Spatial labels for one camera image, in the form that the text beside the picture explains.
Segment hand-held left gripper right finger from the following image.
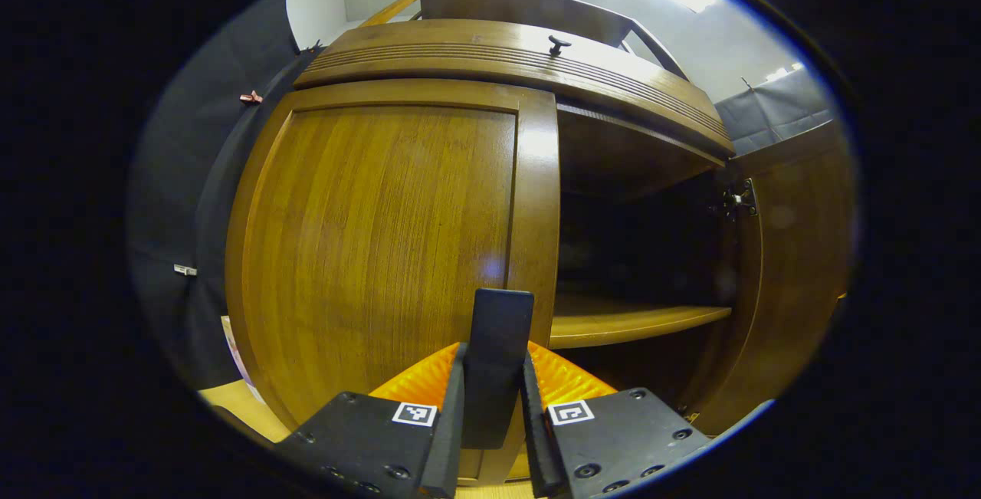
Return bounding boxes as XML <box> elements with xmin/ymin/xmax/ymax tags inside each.
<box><xmin>521</xmin><ymin>340</ymin><xmax>714</xmax><ymax>498</ymax></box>

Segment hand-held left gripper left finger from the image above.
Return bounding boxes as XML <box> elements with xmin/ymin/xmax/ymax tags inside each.
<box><xmin>272</xmin><ymin>342</ymin><xmax>468</xmax><ymax>499</ymax></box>

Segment black door handle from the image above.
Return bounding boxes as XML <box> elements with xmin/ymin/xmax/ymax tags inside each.
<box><xmin>462</xmin><ymin>288</ymin><xmax>535</xmax><ymax>450</ymax></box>

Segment wooden cabinet door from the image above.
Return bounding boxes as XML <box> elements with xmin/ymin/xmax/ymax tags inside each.
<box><xmin>682</xmin><ymin>120</ymin><xmax>857</xmax><ymax>438</ymax></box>
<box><xmin>225</xmin><ymin>77</ymin><xmax>562</xmax><ymax>488</ymax></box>

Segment wooden double-door shoe cabinet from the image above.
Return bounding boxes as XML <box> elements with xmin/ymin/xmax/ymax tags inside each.
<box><xmin>295</xmin><ymin>0</ymin><xmax>763</xmax><ymax>415</ymax></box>

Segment metal door hinge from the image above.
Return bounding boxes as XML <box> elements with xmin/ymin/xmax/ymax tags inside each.
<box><xmin>709</xmin><ymin>177</ymin><xmax>760</xmax><ymax>222</ymax></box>

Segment wooden inner shelf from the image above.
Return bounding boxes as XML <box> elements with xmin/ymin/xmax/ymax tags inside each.
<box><xmin>548</xmin><ymin>292</ymin><xmax>733</xmax><ymax>350</ymax></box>

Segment white purple box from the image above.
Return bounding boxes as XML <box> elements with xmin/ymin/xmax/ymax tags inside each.
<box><xmin>221</xmin><ymin>315</ymin><xmax>265</xmax><ymax>405</ymax></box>

